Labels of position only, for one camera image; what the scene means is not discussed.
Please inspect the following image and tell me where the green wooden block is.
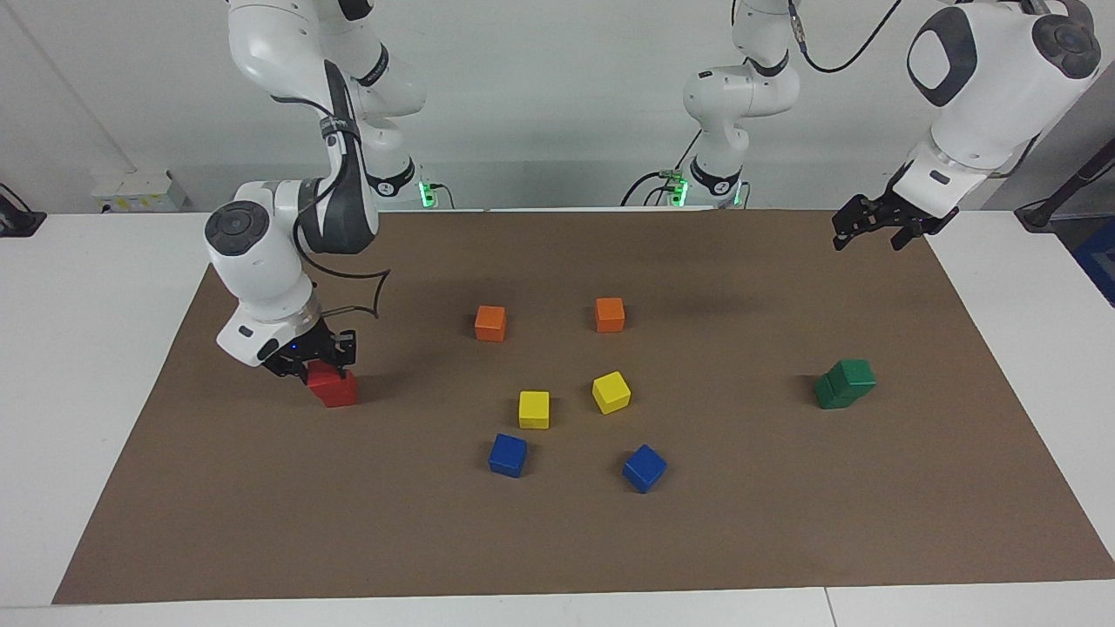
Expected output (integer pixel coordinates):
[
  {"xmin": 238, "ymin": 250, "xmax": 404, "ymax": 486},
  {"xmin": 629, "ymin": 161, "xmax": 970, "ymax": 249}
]
[
  {"xmin": 815, "ymin": 376, "xmax": 862, "ymax": 411},
  {"xmin": 826, "ymin": 358, "xmax": 877, "ymax": 394}
]

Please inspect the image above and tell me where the brown table mat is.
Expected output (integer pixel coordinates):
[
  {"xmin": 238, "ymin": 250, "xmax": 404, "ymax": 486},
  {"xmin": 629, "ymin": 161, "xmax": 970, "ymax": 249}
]
[{"xmin": 52, "ymin": 209, "xmax": 1115, "ymax": 604}]

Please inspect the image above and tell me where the black stand with pole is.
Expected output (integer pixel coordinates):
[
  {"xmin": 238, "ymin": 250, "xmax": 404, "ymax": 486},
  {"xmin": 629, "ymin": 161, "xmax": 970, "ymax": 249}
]
[{"xmin": 1015, "ymin": 138, "xmax": 1115, "ymax": 233}]

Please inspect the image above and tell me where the blue wooden block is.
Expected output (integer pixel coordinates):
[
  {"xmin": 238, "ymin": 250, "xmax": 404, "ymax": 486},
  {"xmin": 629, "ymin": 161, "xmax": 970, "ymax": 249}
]
[
  {"xmin": 621, "ymin": 444, "xmax": 669, "ymax": 495},
  {"xmin": 488, "ymin": 433, "xmax": 529, "ymax": 479}
]

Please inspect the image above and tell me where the blue box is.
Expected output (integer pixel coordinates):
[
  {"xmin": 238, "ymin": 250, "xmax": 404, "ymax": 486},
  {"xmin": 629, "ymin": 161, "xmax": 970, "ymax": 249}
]
[{"xmin": 1073, "ymin": 218, "xmax": 1115, "ymax": 307}]

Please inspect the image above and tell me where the black clamp base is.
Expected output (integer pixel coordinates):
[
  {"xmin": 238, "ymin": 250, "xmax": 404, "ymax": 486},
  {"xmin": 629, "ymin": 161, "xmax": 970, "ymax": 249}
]
[{"xmin": 0, "ymin": 183, "xmax": 46, "ymax": 238}]

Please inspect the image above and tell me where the black right arm gripper cable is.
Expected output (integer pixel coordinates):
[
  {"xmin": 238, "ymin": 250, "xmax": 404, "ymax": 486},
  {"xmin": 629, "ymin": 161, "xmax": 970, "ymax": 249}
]
[{"xmin": 292, "ymin": 91, "xmax": 391, "ymax": 319}]

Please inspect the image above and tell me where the black arm gripper cable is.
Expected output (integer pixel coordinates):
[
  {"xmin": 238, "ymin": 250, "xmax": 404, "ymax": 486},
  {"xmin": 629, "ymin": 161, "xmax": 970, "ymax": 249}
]
[
  {"xmin": 782, "ymin": 0, "xmax": 1046, "ymax": 179},
  {"xmin": 292, "ymin": 91, "xmax": 391, "ymax": 319}
]

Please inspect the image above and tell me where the black base power cable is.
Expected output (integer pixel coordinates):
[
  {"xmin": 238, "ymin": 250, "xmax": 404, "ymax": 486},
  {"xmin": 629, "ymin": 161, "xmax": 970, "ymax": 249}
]
[{"xmin": 619, "ymin": 129, "xmax": 701, "ymax": 208}]

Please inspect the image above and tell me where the black left arm gripper cable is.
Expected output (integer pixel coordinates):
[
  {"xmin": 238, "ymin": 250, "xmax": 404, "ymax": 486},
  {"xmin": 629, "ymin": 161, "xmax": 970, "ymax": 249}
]
[{"xmin": 782, "ymin": 0, "xmax": 1046, "ymax": 179}]

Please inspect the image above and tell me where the white wall socket box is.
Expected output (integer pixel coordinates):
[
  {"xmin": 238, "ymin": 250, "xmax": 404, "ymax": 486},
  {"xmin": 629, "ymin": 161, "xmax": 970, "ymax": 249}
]
[{"xmin": 91, "ymin": 170, "xmax": 189, "ymax": 215}]

